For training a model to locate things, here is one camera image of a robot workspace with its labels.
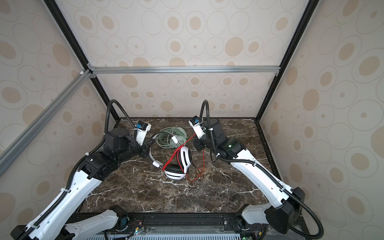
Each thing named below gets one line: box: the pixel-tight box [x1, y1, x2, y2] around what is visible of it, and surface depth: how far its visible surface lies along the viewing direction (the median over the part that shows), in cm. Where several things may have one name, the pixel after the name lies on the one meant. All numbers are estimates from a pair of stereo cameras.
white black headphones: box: [148, 131, 192, 180], surface depth 63 cm
